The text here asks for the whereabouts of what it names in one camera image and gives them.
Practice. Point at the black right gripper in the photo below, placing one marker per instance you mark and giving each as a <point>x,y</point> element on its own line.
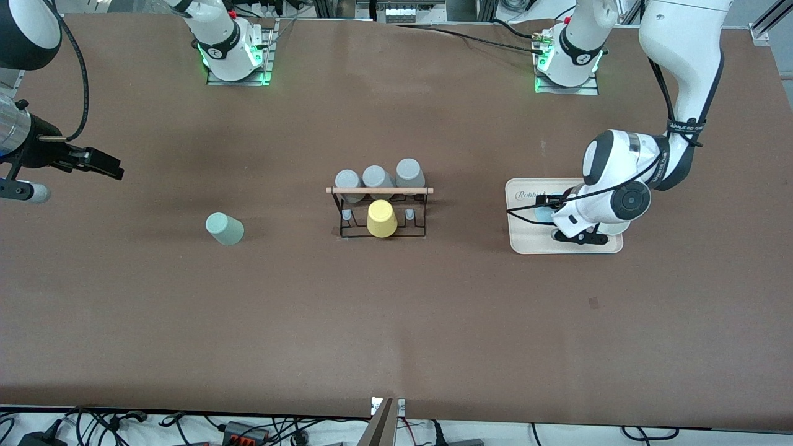
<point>44,150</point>

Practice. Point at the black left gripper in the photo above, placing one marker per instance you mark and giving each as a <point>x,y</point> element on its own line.
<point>551,202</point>

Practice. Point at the light blue cup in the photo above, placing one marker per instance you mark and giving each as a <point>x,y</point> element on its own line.
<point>544,215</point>

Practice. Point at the pale green cup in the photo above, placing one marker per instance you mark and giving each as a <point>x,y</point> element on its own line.
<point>224,229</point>

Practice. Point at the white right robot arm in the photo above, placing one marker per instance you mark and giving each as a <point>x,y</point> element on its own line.
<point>220,37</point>

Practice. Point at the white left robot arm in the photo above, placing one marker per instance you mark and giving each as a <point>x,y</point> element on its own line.
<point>681,37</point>

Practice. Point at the beige rabbit print tray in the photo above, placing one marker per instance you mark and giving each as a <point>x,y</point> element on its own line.
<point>526,238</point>

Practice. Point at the grey cup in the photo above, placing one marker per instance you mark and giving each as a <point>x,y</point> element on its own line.
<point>409,170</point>
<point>348,179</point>
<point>375,176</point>

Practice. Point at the yellow cup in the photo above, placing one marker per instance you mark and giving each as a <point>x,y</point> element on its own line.
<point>381,220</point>

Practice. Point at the black plug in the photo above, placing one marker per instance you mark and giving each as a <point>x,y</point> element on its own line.
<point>440,433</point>

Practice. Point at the aluminium corner profile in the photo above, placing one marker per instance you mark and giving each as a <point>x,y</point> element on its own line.
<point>763,31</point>

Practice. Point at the black power adapter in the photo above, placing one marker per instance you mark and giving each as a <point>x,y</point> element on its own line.
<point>40,440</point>

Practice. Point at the black orange terminal block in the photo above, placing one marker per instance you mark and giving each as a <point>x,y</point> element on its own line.
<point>245,432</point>

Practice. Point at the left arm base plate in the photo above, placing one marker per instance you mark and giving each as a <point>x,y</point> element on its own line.
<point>588,90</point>

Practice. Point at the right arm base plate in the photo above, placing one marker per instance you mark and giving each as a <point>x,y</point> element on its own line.
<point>238,82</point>

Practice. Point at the metal camera mount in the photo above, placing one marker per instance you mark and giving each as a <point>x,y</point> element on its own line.
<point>384,427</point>

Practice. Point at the aluminium frame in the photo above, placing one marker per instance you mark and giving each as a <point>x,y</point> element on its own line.
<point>341,7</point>

